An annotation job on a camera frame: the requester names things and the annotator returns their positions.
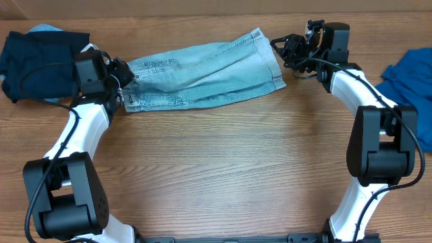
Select light blue denim shorts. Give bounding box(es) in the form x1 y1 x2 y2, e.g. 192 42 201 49
123 28 286 113

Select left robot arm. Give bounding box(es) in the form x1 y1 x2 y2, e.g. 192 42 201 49
23 44 139 242

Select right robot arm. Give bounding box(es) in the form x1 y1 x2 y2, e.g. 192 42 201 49
270 20 425 243

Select folded dark navy garment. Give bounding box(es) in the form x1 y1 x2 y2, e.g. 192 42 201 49
0 30 90 104

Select folded light blue garment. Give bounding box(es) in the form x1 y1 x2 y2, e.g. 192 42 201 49
0 24 100 105

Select crumpled blue t-shirt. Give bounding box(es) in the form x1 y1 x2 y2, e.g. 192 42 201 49
376 48 431 152

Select brown cardboard wall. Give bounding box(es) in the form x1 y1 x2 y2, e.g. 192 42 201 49
1 0 431 20

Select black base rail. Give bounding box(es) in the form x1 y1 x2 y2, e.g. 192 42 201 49
133 232 382 243

